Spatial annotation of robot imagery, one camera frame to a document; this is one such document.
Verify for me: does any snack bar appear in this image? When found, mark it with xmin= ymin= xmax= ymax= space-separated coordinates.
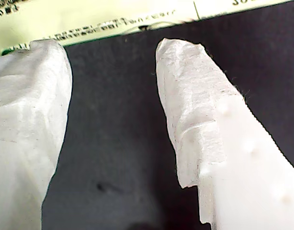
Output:
xmin=0 ymin=0 xmax=294 ymax=58

